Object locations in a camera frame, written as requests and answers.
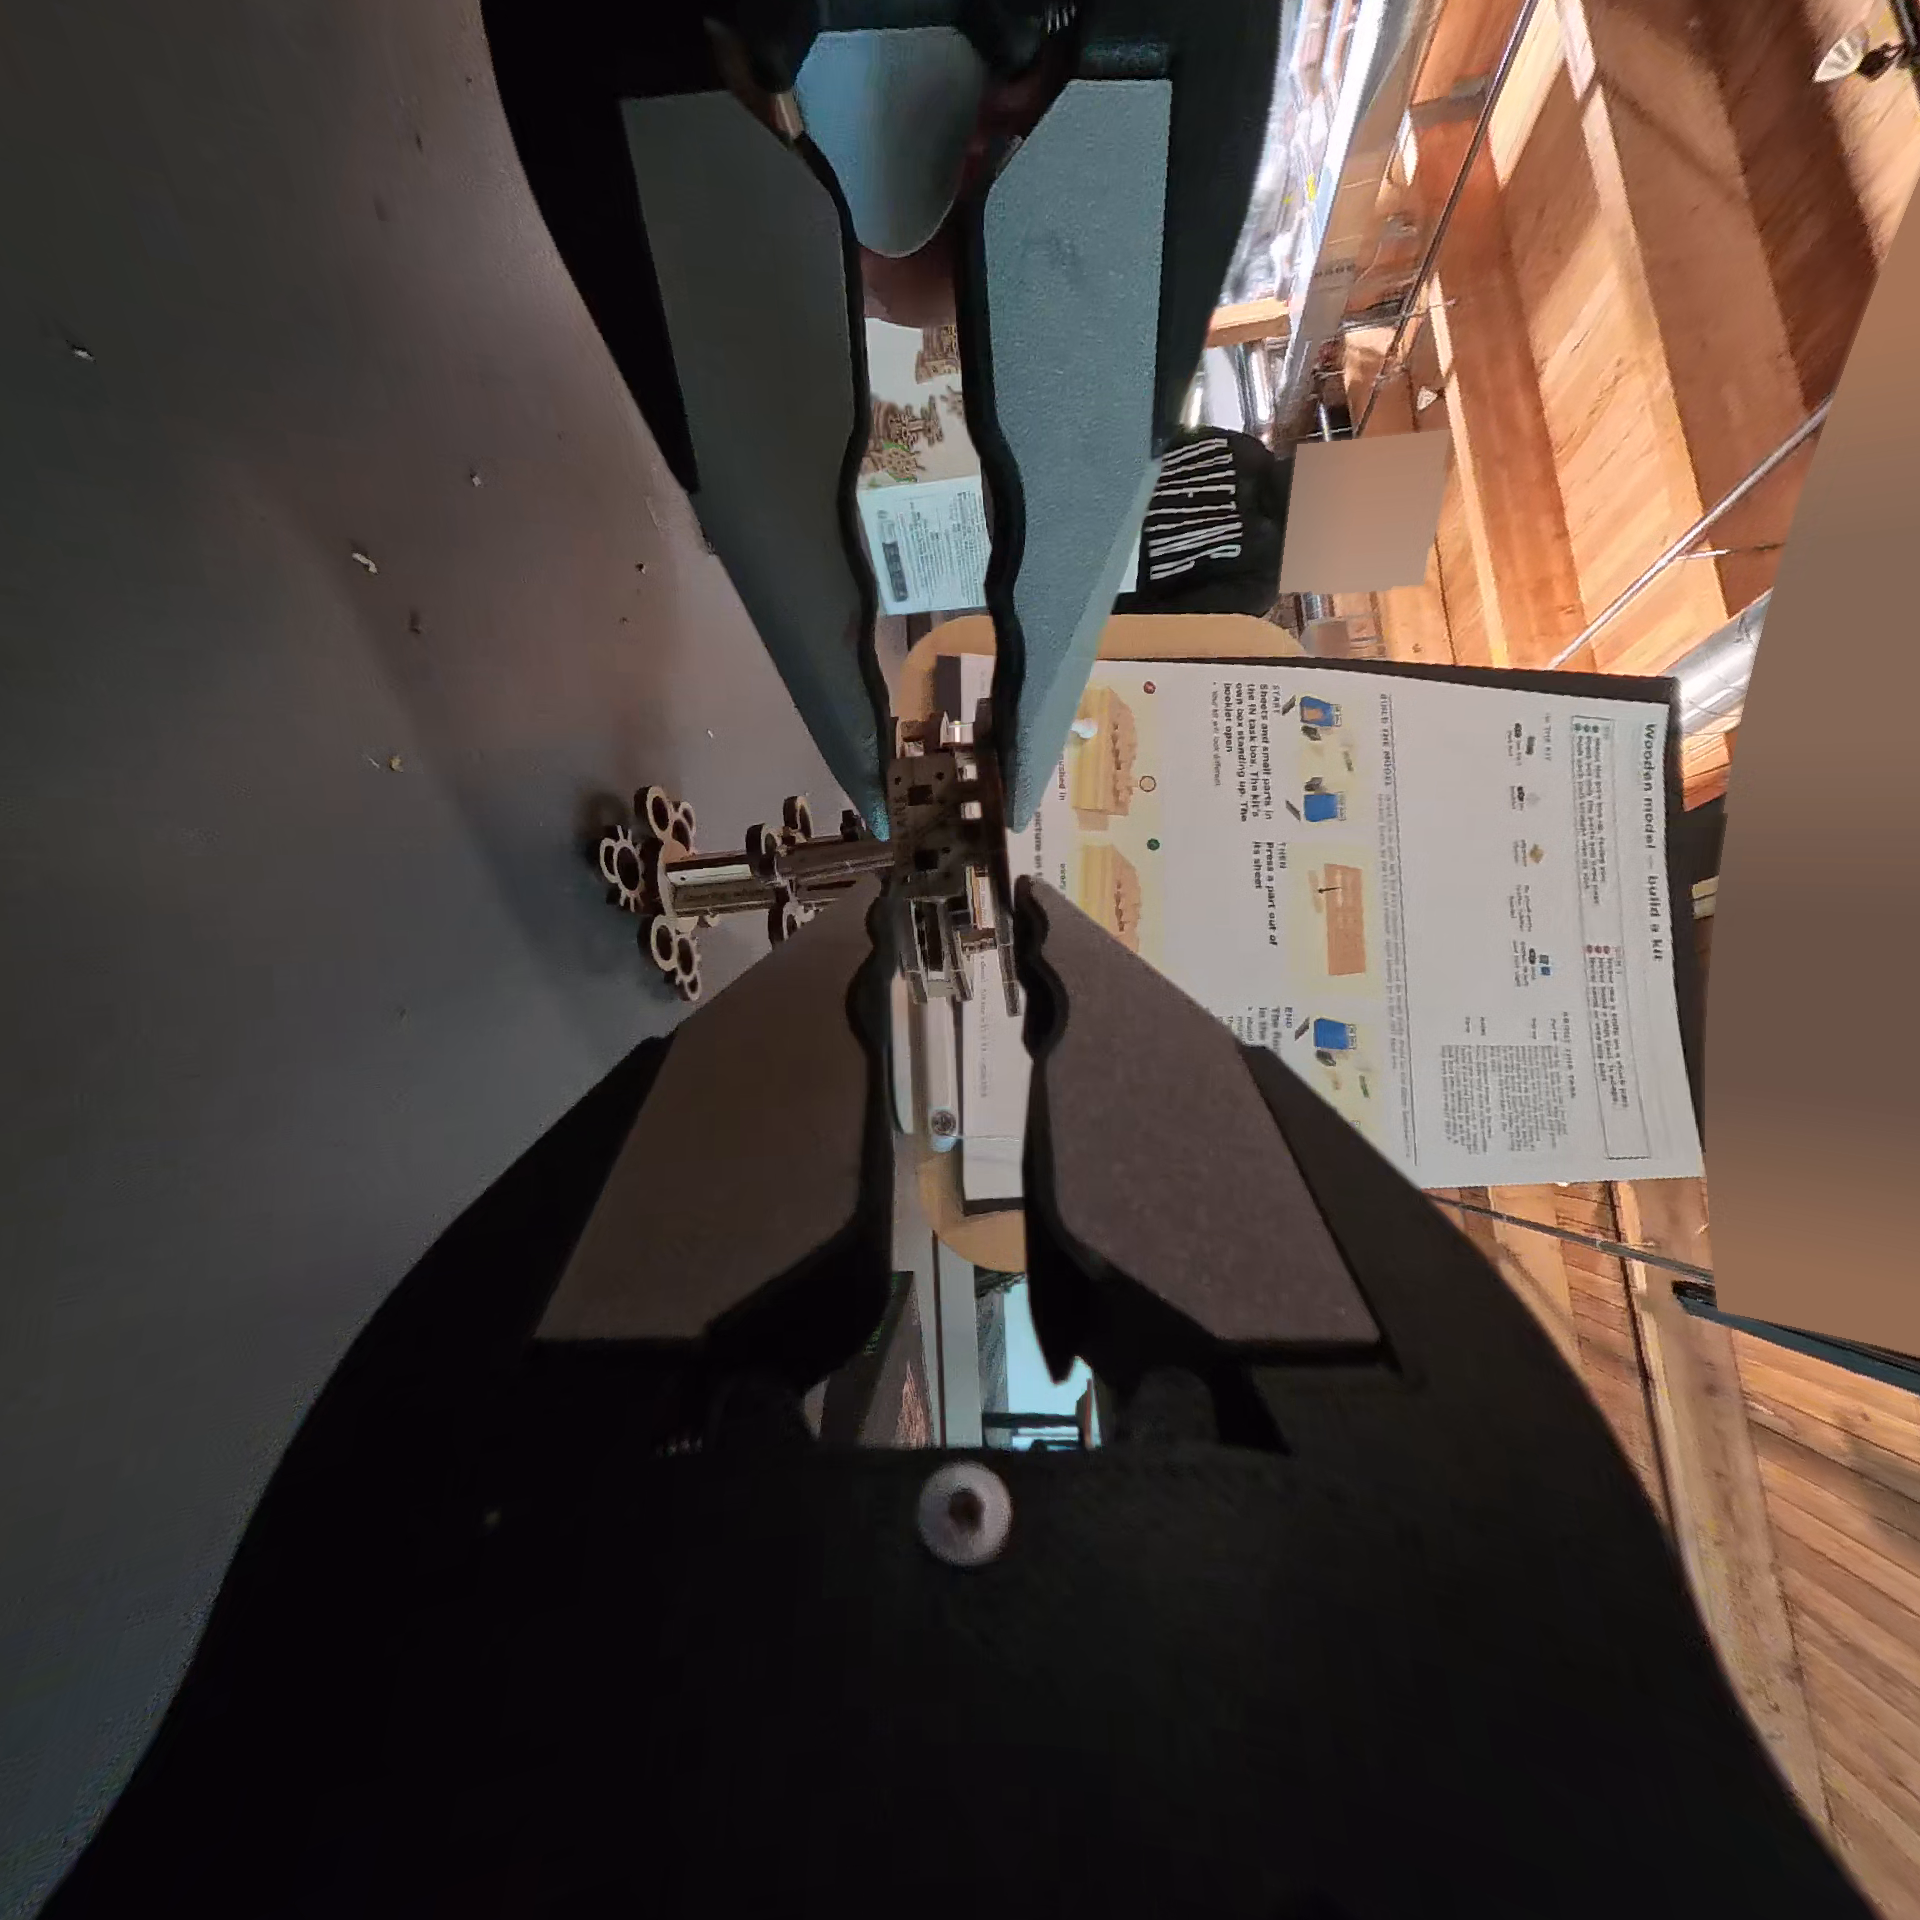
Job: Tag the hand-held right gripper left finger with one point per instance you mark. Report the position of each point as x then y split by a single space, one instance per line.
704 1183

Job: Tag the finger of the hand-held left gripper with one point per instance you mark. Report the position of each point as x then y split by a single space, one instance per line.
1081 376
750 329

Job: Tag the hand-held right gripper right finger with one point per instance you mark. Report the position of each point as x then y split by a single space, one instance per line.
1184 1183

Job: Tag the white printed kit box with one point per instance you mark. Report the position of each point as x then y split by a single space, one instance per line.
923 556

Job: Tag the wooden gear model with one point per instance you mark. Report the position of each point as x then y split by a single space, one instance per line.
704 885

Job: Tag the person's black shirt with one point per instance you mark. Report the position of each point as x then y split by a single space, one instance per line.
1201 538

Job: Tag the instruction sheet on stand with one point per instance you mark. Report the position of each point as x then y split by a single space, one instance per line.
1425 900

